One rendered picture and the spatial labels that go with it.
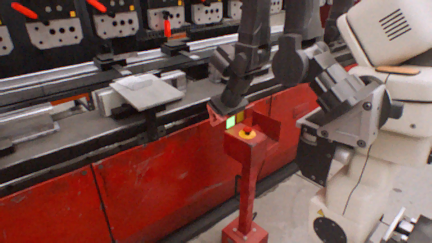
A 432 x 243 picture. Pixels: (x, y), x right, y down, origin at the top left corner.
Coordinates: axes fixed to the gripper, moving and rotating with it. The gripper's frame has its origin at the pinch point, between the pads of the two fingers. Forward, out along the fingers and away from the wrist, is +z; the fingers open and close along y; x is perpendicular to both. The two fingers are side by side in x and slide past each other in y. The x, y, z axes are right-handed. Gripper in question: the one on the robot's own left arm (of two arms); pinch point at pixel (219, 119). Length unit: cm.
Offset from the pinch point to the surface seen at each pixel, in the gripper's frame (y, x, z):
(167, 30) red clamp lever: -11.3, -44.5, 2.0
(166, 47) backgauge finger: -30, -64, 29
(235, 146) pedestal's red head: -21.4, 1.1, 28.6
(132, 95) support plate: 10.5, -29.8, 14.8
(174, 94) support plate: -0.9, -21.6, 10.5
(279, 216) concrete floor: -63, 37, 93
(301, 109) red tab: -98, -4, 48
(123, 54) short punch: 4, -49, 13
